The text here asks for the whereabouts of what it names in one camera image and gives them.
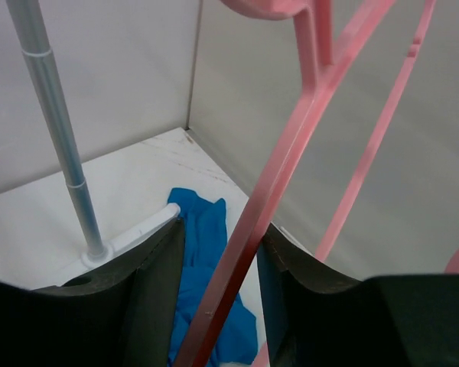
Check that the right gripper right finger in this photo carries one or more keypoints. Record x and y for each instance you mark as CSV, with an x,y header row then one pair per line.
x,y
316,316

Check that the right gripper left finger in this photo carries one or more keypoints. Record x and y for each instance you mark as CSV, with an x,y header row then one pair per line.
x,y
120,314

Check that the pink hanger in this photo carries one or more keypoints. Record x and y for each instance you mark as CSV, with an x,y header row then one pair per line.
x,y
365,175

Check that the silver clothes rack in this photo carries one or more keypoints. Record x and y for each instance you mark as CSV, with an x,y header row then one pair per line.
x,y
39,57

